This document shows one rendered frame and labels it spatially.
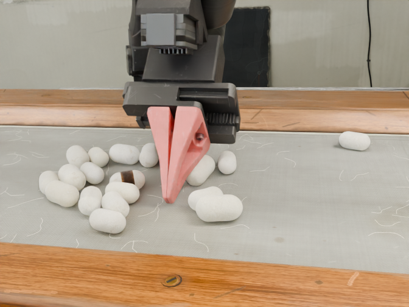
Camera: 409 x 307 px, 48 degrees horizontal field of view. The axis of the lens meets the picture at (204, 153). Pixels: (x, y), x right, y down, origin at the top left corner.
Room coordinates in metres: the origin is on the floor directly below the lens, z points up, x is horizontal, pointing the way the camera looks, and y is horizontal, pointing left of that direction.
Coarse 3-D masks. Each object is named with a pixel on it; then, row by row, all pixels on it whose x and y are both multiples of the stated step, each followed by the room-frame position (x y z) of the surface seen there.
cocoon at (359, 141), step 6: (348, 132) 0.46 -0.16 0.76; (354, 132) 0.46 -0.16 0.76; (342, 138) 0.46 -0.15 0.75; (348, 138) 0.46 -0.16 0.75; (354, 138) 0.45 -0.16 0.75; (360, 138) 0.45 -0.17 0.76; (366, 138) 0.45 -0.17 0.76; (342, 144) 0.46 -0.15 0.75; (348, 144) 0.45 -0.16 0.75; (354, 144) 0.45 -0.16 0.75; (360, 144) 0.45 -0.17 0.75; (366, 144) 0.45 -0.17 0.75
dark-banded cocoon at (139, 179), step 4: (136, 172) 0.38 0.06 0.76; (140, 172) 0.39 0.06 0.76; (112, 176) 0.38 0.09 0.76; (116, 176) 0.38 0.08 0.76; (120, 176) 0.38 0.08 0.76; (136, 176) 0.38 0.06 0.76; (140, 176) 0.38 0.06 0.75; (112, 180) 0.38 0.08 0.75; (116, 180) 0.37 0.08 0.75; (120, 180) 0.37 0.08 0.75; (136, 180) 0.38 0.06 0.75; (140, 180) 0.38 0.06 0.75; (144, 180) 0.38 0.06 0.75; (136, 184) 0.38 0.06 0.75; (140, 184) 0.38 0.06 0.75
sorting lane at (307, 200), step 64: (0, 128) 0.60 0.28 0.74; (64, 128) 0.58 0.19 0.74; (0, 192) 0.39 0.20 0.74; (256, 192) 0.37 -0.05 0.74; (320, 192) 0.36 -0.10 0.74; (384, 192) 0.35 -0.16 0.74; (192, 256) 0.27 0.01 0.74; (256, 256) 0.27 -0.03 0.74; (320, 256) 0.26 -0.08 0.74; (384, 256) 0.26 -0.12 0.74
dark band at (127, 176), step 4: (120, 172) 0.38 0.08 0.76; (124, 172) 0.38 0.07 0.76; (128, 172) 0.38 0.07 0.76; (132, 172) 0.38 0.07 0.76; (124, 176) 0.38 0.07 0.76; (128, 176) 0.38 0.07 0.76; (132, 176) 0.38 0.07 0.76; (124, 180) 0.37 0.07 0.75; (128, 180) 0.38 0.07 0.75; (132, 180) 0.38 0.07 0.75
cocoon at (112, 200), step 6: (108, 192) 0.34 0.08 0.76; (114, 192) 0.34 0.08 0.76; (102, 198) 0.34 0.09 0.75; (108, 198) 0.34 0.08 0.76; (114, 198) 0.33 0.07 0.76; (120, 198) 0.33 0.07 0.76; (102, 204) 0.34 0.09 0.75; (108, 204) 0.33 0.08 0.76; (114, 204) 0.32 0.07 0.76; (120, 204) 0.33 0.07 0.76; (126, 204) 0.33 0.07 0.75; (114, 210) 0.32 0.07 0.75; (120, 210) 0.32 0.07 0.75; (126, 210) 0.33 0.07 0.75; (126, 216) 0.33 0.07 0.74
